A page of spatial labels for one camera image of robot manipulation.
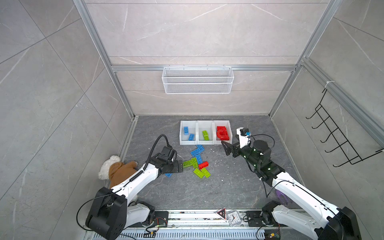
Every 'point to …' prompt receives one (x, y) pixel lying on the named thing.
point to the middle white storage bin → (205, 125)
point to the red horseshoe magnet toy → (222, 133)
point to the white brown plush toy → (116, 171)
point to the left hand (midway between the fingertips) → (175, 163)
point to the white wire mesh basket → (198, 80)
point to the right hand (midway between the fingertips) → (229, 137)
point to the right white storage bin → (222, 123)
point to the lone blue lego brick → (168, 174)
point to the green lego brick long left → (193, 162)
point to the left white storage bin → (183, 139)
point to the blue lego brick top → (201, 147)
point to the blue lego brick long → (196, 152)
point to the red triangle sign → (223, 213)
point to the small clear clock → (234, 218)
